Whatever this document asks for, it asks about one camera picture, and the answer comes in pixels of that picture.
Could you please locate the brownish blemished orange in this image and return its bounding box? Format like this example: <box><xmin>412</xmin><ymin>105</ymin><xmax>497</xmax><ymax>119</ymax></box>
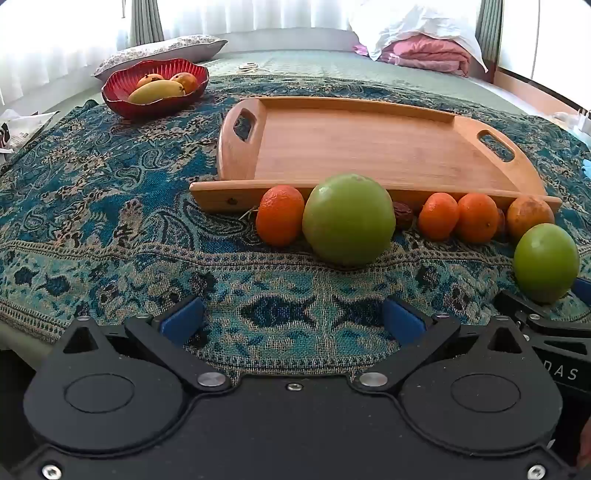
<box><xmin>506</xmin><ymin>195</ymin><xmax>556</xmax><ymax>241</ymax></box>

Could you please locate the white plastic item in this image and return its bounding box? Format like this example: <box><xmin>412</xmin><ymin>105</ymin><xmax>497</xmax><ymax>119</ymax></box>
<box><xmin>551</xmin><ymin>108</ymin><xmax>591</xmax><ymax>144</ymax></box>

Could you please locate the white sheer curtain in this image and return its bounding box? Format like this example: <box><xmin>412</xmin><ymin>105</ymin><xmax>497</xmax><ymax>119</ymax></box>
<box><xmin>157</xmin><ymin>0</ymin><xmax>356</xmax><ymax>38</ymax></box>
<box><xmin>0</xmin><ymin>0</ymin><xmax>134</xmax><ymax>108</ymax></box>

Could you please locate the green quilted bedspread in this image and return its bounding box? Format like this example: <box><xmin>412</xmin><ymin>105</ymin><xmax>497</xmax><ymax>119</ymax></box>
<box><xmin>0</xmin><ymin>48</ymin><xmax>532</xmax><ymax>356</ymax></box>

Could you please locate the pink folded blanket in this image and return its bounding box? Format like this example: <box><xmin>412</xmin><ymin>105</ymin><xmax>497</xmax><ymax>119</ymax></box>
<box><xmin>353</xmin><ymin>38</ymin><xmax>472</xmax><ymax>77</ymax></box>

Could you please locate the white duvet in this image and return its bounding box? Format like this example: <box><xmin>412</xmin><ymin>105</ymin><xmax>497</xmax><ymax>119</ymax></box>
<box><xmin>346</xmin><ymin>4</ymin><xmax>489</xmax><ymax>72</ymax></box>

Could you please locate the mandarin with stem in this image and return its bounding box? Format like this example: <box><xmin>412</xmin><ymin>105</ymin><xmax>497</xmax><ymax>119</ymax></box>
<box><xmin>255</xmin><ymin>185</ymin><xmax>306</xmax><ymax>247</ymax></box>

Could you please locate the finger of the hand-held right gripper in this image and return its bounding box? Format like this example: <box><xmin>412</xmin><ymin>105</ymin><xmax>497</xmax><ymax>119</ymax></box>
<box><xmin>569</xmin><ymin>276</ymin><xmax>591</xmax><ymax>325</ymax></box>
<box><xmin>493</xmin><ymin>290</ymin><xmax>557</xmax><ymax>331</ymax></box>

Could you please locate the red scalloped bowl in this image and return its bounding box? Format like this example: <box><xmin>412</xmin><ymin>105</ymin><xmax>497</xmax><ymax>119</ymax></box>
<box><xmin>101</xmin><ymin>59</ymin><xmax>210</xmax><ymax>120</ymax></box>

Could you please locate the wooden bed frame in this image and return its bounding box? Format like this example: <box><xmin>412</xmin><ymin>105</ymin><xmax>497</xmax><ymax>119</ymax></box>
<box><xmin>489</xmin><ymin>65</ymin><xmax>591</xmax><ymax>117</ymax></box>

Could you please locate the crumpled printed paper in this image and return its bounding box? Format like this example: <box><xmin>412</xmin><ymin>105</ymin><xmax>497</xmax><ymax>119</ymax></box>
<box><xmin>0</xmin><ymin>108</ymin><xmax>61</xmax><ymax>153</ymax></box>

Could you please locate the orange fruit with red blush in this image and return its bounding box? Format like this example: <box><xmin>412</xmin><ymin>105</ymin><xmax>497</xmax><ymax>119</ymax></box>
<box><xmin>171</xmin><ymin>72</ymin><xmax>199</xmax><ymax>94</ymax></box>

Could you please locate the floral pillow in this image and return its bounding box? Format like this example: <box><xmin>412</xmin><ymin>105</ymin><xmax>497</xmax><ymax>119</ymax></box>
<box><xmin>93</xmin><ymin>36</ymin><xmax>229</xmax><ymax>82</ymax></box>

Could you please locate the wooden tray with handles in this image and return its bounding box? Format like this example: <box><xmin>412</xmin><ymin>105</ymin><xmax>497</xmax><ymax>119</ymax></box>
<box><xmin>189</xmin><ymin>96</ymin><xmax>563</xmax><ymax>214</ymax></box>

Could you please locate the yellow mango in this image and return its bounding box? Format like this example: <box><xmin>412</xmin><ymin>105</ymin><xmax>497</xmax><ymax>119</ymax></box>
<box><xmin>127</xmin><ymin>79</ymin><xmax>186</xmax><ymax>105</ymax></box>

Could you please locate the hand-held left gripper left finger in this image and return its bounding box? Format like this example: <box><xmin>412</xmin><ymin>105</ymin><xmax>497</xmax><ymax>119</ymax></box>
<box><xmin>60</xmin><ymin>296</ymin><xmax>232</xmax><ymax>394</ymax></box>

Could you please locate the green curtain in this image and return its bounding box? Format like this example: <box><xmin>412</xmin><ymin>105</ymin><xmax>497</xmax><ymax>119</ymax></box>
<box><xmin>475</xmin><ymin>0</ymin><xmax>504</xmax><ymax>65</ymax></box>
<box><xmin>128</xmin><ymin>0</ymin><xmax>165</xmax><ymax>47</ymax></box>

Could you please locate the green apple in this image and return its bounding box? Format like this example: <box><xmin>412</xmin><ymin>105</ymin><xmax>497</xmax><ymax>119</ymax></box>
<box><xmin>302</xmin><ymin>173</ymin><xmax>397</xmax><ymax>267</ymax></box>
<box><xmin>512</xmin><ymin>223</ymin><xmax>581</xmax><ymax>304</ymax></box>

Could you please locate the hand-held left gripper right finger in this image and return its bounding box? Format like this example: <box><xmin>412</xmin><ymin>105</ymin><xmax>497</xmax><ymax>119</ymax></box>
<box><xmin>353</xmin><ymin>296</ymin><xmax>527</xmax><ymax>394</ymax></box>

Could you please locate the blue patterned blanket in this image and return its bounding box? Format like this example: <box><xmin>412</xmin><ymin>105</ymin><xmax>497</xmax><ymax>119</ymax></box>
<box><xmin>0</xmin><ymin>74</ymin><xmax>591</xmax><ymax>370</ymax></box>

